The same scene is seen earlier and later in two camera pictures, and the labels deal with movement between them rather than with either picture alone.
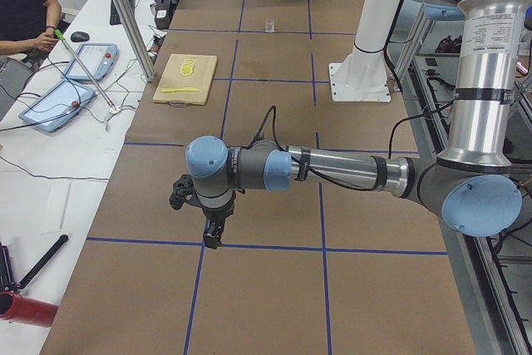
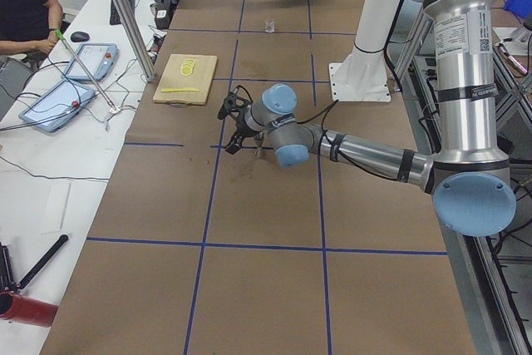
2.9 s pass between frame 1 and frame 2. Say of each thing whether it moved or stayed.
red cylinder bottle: stayed
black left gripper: moved
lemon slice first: stayed
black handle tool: stayed
